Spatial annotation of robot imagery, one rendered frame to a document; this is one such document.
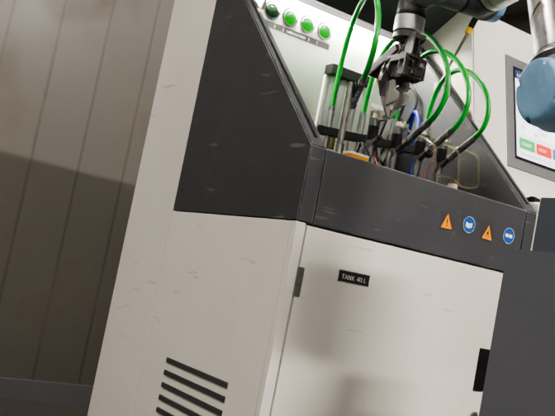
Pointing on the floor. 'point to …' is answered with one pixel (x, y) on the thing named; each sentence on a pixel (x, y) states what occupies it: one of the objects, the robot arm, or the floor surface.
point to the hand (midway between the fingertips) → (387, 113)
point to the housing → (152, 209)
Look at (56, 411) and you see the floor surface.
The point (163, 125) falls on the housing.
